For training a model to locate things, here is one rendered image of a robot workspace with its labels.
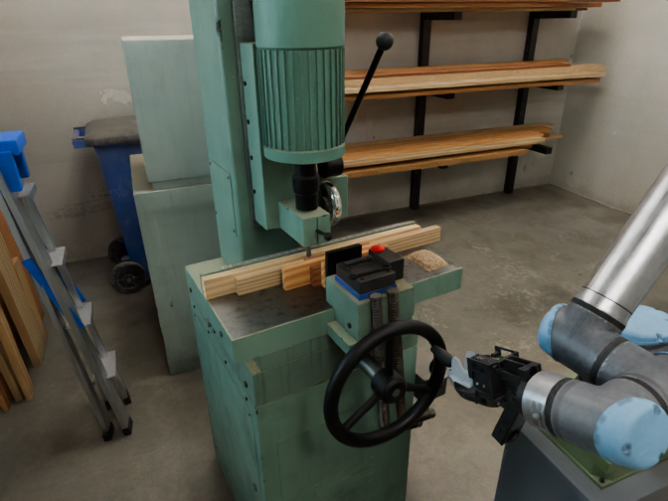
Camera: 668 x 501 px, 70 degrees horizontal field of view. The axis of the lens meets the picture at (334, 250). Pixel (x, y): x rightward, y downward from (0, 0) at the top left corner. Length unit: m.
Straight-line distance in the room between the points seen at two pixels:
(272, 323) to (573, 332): 0.55
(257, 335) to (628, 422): 0.64
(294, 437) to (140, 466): 0.95
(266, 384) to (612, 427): 0.65
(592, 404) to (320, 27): 0.75
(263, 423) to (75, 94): 2.62
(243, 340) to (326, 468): 0.50
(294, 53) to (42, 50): 2.54
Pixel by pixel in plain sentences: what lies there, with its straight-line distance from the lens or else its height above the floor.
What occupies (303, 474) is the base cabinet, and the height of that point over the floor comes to 0.45.
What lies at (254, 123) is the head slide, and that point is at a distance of 1.13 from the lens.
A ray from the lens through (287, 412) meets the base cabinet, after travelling 1.15.
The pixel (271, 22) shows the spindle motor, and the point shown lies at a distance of 0.97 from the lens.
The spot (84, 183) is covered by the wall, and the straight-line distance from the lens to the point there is 3.49.
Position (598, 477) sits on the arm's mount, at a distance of 1.29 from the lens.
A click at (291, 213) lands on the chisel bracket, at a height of 1.07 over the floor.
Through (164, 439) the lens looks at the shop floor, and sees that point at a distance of 2.11.
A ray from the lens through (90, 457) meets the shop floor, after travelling 2.15.
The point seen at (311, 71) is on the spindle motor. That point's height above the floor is 1.38.
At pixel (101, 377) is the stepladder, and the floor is 0.30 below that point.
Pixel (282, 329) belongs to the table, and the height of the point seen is 0.89.
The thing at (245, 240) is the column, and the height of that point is 0.94.
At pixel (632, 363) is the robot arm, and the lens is 0.85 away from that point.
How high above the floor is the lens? 1.46
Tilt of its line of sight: 26 degrees down
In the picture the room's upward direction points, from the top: 1 degrees counter-clockwise
